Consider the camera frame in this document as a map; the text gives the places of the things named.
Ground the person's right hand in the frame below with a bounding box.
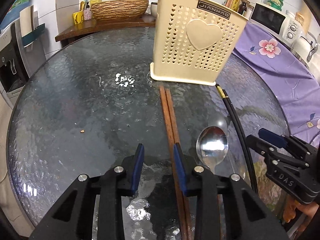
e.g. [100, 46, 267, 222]
[283, 195, 319, 232]

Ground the wooden side counter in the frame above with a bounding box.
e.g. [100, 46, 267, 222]
[55, 15, 156, 42]

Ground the white water dispenser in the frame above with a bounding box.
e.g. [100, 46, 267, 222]
[1, 5, 46, 108]

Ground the white microwave oven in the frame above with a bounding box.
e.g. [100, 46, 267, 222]
[249, 3, 304, 48]

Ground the wooden basin sink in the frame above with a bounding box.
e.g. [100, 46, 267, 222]
[91, 0, 149, 21]

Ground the purple floral cloth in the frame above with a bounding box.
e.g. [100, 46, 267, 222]
[233, 23, 319, 147]

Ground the dark glass bottle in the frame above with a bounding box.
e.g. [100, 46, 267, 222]
[238, 0, 247, 16]

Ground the white electric kettle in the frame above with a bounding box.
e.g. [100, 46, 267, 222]
[291, 31, 318, 67]

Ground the black gold-tipped chopstick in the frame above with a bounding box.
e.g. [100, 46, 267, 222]
[215, 83, 258, 194]
[222, 88, 259, 196]

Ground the stainless steel spoon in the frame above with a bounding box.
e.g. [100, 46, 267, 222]
[196, 126, 228, 174]

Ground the yellow cup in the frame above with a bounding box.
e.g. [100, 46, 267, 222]
[72, 10, 85, 25]

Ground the cream perforated utensil holder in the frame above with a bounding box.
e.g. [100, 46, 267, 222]
[150, 0, 248, 86]

